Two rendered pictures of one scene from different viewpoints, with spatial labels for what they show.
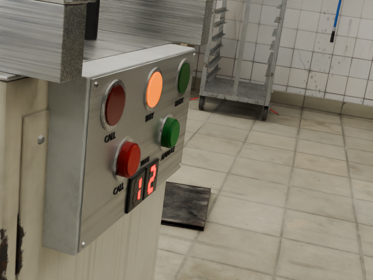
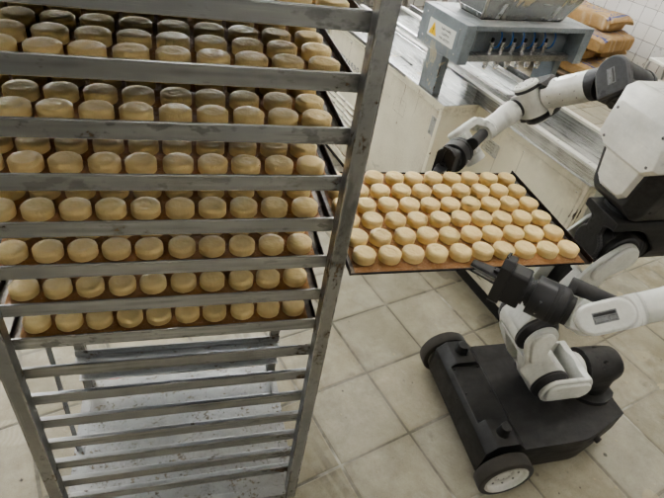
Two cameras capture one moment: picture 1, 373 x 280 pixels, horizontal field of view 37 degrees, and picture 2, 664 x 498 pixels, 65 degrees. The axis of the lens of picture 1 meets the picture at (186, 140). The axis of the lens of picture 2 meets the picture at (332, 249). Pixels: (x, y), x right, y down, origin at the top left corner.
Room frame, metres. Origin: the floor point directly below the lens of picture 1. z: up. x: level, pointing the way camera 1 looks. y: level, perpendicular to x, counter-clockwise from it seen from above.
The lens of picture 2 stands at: (-1.53, -0.40, 1.70)
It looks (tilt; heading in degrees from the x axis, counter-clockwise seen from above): 39 degrees down; 42
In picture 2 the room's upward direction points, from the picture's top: 11 degrees clockwise
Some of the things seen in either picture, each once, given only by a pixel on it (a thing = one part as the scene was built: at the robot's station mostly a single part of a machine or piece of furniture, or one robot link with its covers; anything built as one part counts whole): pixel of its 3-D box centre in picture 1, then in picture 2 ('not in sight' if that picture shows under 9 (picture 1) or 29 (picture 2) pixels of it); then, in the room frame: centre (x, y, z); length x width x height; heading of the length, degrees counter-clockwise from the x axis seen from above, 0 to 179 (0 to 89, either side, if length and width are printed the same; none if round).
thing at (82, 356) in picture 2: not in sight; (182, 348); (-1.03, 0.63, 0.33); 0.64 x 0.03 x 0.03; 152
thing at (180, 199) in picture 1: (135, 195); not in sight; (2.12, 0.18, 0.02); 0.60 x 0.40 x 0.03; 86
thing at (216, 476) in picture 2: not in sight; (184, 478); (-1.21, 0.28, 0.24); 0.64 x 0.03 x 0.03; 152
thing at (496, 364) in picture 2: not in sight; (535, 385); (0.01, -0.15, 0.19); 0.64 x 0.52 x 0.33; 152
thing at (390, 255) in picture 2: not in sight; (389, 255); (-0.80, 0.11, 1.01); 0.05 x 0.05 x 0.02
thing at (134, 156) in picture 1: (125, 159); not in sight; (0.44, 0.05, 0.76); 0.03 x 0.02 x 0.03; 163
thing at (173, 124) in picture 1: (167, 132); not in sight; (0.54, 0.02, 0.76); 0.03 x 0.02 x 0.03; 163
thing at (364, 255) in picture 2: not in sight; (364, 255); (-0.85, 0.13, 1.01); 0.05 x 0.05 x 0.02
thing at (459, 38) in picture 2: not in sight; (498, 52); (0.75, 0.88, 1.01); 0.72 x 0.33 x 0.34; 163
